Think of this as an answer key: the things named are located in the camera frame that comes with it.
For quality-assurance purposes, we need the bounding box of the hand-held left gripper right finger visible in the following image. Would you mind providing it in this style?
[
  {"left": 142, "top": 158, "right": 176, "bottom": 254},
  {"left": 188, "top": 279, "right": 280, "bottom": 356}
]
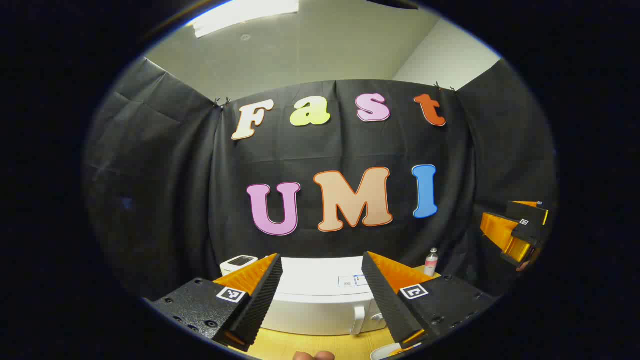
[{"left": 361, "top": 251, "right": 501, "bottom": 357}]

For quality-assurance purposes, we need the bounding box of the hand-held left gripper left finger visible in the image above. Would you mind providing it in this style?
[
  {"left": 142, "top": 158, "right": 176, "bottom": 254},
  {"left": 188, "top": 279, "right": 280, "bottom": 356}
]
[{"left": 142, "top": 253, "right": 284, "bottom": 353}]

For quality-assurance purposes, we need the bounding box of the white microwave oven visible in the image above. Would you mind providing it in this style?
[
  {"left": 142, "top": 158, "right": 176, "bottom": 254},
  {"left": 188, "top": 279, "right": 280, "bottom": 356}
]
[{"left": 260, "top": 256, "right": 388, "bottom": 337}]

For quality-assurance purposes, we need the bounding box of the white square plate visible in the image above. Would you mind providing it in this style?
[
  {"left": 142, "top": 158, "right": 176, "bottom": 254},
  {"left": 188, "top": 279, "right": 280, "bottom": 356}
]
[{"left": 370, "top": 342, "right": 403, "bottom": 360}]

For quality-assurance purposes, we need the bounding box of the white device with dark screen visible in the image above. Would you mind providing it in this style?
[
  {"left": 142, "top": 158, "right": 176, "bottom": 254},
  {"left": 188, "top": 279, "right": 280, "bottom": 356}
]
[{"left": 220, "top": 255, "right": 259, "bottom": 277}]

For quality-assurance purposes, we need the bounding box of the ceiling light panel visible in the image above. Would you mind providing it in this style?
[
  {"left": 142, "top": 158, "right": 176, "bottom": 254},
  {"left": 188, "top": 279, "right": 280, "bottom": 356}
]
[{"left": 192, "top": 0, "right": 301, "bottom": 39}]

